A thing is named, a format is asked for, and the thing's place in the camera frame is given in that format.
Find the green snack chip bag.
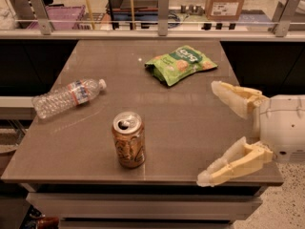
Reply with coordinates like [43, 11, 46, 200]
[145, 45, 217, 87]

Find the brown table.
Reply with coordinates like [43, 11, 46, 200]
[0, 39, 285, 229]

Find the orange soda can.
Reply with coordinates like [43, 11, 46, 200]
[112, 112, 145, 169]

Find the purple plastic crate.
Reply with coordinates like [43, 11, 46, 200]
[27, 5, 88, 31]

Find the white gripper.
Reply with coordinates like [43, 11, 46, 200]
[196, 81, 305, 187]

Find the clear plastic water bottle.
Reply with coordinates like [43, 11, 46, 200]
[31, 78, 107, 119]

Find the glass railing with metal posts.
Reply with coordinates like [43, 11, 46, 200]
[0, 0, 305, 41]

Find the cardboard box with label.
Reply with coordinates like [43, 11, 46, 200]
[205, 0, 245, 21]

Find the orange and blue cart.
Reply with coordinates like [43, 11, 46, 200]
[106, 0, 169, 30]

